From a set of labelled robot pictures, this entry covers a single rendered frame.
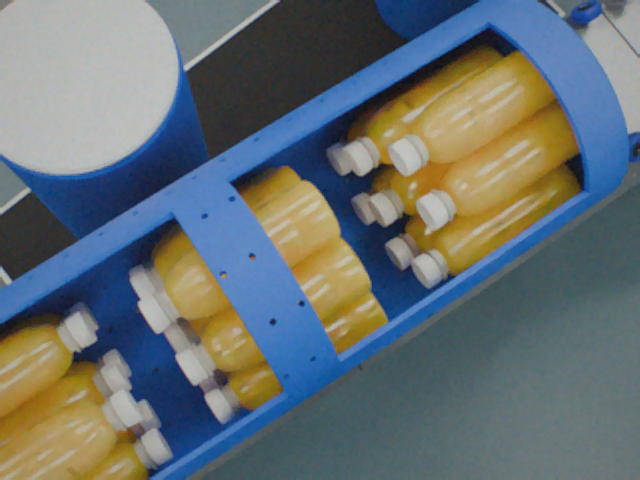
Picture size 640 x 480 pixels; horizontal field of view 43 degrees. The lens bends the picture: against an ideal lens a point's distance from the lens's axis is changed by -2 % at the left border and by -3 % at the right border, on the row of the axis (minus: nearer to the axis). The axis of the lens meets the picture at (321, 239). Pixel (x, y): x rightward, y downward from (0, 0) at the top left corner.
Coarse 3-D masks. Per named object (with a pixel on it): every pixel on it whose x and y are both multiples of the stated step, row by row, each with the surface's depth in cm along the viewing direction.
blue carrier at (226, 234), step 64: (512, 0) 93; (384, 64) 93; (576, 64) 88; (320, 128) 104; (576, 128) 88; (192, 192) 86; (320, 192) 110; (64, 256) 86; (128, 256) 101; (256, 256) 81; (384, 256) 109; (512, 256) 94; (0, 320) 82; (128, 320) 105; (256, 320) 81; (320, 320) 83; (192, 384) 104; (320, 384) 89; (192, 448) 97
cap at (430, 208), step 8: (424, 200) 93; (432, 200) 93; (424, 208) 93; (432, 208) 92; (440, 208) 92; (424, 216) 95; (432, 216) 92; (440, 216) 92; (432, 224) 94; (440, 224) 93
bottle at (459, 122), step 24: (480, 72) 92; (504, 72) 91; (528, 72) 90; (456, 96) 90; (480, 96) 90; (504, 96) 90; (528, 96) 90; (552, 96) 92; (432, 120) 89; (456, 120) 89; (480, 120) 89; (504, 120) 90; (432, 144) 89; (456, 144) 89; (480, 144) 91
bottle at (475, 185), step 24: (528, 120) 94; (552, 120) 94; (504, 144) 93; (528, 144) 93; (552, 144) 93; (576, 144) 94; (456, 168) 93; (480, 168) 92; (504, 168) 92; (528, 168) 93; (552, 168) 95; (432, 192) 94; (456, 192) 92; (480, 192) 92; (504, 192) 93
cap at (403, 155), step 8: (392, 144) 90; (400, 144) 90; (408, 144) 90; (392, 152) 91; (400, 152) 89; (408, 152) 89; (416, 152) 90; (392, 160) 92; (400, 160) 90; (408, 160) 89; (416, 160) 90; (400, 168) 92; (408, 168) 90; (416, 168) 90
